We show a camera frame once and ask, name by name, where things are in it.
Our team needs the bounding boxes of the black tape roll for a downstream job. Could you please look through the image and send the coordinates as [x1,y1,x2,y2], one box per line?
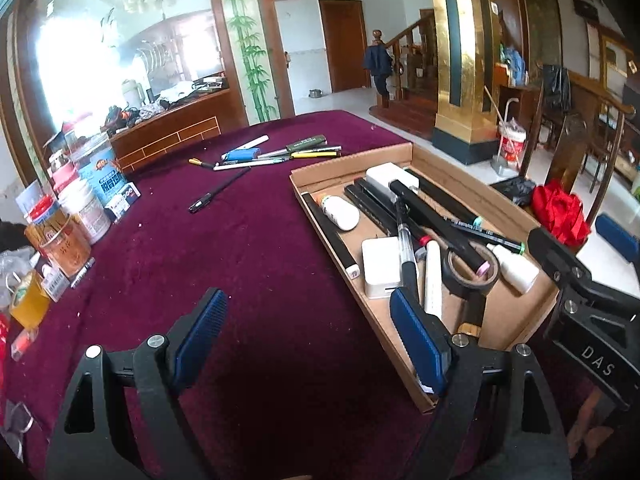
[442,242,500,299]

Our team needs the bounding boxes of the black marker pink cap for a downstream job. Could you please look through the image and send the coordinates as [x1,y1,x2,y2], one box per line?
[388,180,490,278]

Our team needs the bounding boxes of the white power adapter cube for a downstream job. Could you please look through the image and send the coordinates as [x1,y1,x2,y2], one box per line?
[361,236,401,300]

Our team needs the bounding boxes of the black marker pen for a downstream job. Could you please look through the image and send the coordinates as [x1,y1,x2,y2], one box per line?
[302,192,360,280]

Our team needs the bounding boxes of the long black marker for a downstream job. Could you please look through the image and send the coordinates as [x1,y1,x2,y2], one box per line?
[405,168,483,229]

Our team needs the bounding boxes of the black marker red ring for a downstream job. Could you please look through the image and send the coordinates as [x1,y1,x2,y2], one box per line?
[352,175,434,248]

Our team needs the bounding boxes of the small white bottle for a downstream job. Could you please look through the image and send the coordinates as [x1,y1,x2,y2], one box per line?
[319,195,360,232]

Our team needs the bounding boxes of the white charger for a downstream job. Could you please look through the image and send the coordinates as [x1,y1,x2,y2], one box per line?
[364,162,420,202]

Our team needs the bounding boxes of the yellow tape roll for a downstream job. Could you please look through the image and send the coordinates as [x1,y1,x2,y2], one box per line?
[6,270,51,330]

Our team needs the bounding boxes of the cardboard tray box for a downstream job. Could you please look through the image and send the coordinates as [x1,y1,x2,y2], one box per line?
[288,141,561,415]

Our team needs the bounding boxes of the maroon table cloth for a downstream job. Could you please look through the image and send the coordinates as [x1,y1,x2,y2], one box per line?
[4,112,428,479]

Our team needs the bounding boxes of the orange labelled jar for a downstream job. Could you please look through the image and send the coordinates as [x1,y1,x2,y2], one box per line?
[25,195,91,278]

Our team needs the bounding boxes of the wooden chair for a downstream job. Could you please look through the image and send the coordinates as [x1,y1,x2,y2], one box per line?
[546,70,636,226]

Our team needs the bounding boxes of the white labelled bottle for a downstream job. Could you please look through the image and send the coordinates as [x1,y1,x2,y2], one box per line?
[58,179,111,245]

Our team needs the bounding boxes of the thin black pen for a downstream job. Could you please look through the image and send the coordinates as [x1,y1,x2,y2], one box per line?
[188,168,250,214]

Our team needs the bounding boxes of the wooden sideboard cabinet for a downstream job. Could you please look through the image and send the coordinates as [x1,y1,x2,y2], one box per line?
[111,89,248,174]

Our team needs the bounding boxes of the blue white pen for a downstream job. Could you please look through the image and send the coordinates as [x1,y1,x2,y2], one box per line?
[221,134,269,162]

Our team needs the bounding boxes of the green black pen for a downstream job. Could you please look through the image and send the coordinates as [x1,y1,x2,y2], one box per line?
[258,136,326,159]

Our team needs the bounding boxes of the person in dark jacket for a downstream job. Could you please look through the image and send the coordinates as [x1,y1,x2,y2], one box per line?
[363,29,393,108]

